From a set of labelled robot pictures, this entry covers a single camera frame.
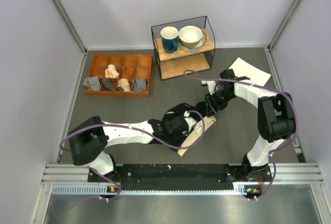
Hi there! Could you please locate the white scalloped dish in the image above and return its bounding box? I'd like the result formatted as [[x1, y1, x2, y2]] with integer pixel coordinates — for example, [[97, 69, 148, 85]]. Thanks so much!
[[182, 34, 206, 53]]

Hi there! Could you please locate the aluminium frame rail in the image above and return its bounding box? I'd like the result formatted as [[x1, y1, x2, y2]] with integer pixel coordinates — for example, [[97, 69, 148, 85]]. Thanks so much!
[[41, 163, 323, 187]]

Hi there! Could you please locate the white square plate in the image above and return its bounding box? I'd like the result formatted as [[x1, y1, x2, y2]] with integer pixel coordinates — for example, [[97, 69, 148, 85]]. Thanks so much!
[[229, 57, 271, 86]]

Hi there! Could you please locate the blue ceramic mug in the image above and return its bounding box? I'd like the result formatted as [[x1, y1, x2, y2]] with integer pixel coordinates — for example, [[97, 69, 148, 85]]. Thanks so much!
[[160, 26, 179, 53]]

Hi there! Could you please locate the black wire wooden shelf rack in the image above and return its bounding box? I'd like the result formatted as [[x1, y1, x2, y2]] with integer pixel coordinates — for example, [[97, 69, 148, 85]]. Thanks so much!
[[151, 16, 216, 80]]

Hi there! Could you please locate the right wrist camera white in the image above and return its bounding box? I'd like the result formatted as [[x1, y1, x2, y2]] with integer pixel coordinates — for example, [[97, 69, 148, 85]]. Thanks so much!
[[201, 80, 216, 92]]

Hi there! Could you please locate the black underwear cream waistband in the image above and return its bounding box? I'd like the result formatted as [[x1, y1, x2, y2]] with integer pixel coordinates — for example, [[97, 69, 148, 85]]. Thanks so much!
[[162, 101, 216, 156]]

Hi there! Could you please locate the wooden compartment organizer tray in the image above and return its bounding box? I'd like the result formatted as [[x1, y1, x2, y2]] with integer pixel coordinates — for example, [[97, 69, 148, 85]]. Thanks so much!
[[84, 54, 153, 97]]

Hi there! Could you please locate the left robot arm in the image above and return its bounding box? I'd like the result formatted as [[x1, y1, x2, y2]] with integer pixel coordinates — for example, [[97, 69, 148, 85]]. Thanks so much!
[[68, 113, 198, 181]]

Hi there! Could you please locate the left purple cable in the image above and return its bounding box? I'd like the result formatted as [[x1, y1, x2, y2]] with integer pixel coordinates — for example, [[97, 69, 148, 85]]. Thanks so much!
[[59, 110, 206, 204]]

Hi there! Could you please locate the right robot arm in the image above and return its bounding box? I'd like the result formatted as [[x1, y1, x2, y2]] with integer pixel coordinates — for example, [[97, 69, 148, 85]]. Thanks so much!
[[201, 69, 296, 182]]

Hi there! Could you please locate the grey striped rolled cloth left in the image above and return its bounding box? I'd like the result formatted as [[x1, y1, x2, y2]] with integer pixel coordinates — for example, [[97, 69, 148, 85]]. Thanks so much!
[[83, 76, 101, 91]]

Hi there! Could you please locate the cream rolled cloth lower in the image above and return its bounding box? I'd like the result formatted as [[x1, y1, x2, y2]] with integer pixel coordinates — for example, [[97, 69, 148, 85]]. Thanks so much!
[[117, 78, 131, 92]]

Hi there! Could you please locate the cream rolled cloth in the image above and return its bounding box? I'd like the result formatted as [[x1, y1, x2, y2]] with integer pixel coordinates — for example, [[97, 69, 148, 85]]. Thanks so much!
[[104, 64, 119, 79], [117, 78, 131, 92]]

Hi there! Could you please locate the grey slotted cable duct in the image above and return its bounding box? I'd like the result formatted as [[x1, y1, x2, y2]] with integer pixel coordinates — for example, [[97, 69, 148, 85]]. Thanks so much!
[[51, 184, 262, 196]]

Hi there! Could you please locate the purple cable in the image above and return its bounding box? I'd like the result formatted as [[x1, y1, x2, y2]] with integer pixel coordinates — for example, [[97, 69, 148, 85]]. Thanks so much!
[[183, 70, 299, 201], [59, 110, 206, 204]]

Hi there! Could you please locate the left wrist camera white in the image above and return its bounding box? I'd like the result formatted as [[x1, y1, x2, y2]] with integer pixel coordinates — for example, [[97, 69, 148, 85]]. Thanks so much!
[[183, 111, 197, 132]]

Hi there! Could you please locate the dark grey rolled cloth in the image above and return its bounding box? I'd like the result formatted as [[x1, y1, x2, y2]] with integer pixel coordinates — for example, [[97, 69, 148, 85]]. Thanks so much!
[[102, 78, 116, 91]]

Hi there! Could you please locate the blue striped rolled cloth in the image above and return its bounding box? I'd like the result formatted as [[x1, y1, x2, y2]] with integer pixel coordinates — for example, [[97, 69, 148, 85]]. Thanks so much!
[[132, 78, 147, 92]]

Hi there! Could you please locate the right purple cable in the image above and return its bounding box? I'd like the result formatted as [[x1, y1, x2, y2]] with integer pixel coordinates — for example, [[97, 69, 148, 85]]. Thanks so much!
[[183, 70, 299, 201]]

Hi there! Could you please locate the cream ceramic bowl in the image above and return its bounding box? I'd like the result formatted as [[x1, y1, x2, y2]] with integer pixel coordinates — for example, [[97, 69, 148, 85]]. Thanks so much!
[[179, 25, 203, 48]]

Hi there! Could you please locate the cream rolled cloth upper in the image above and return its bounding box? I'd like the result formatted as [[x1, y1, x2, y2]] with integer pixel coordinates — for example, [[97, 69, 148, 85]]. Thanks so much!
[[104, 64, 119, 79]]

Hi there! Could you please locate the orange rolled cloth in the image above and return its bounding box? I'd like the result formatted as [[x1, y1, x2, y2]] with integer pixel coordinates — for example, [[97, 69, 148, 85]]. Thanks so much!
[[121, 67, 136, 79]]

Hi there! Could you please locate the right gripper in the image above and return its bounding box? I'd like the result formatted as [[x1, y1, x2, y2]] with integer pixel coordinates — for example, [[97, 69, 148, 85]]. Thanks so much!
[[204, 89, 236, 117]]

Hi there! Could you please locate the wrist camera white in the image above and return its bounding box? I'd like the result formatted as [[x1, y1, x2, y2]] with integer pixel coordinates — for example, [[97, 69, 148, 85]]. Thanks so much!
[[201, 80, 216, 92], [183, 111, 197, 132]]

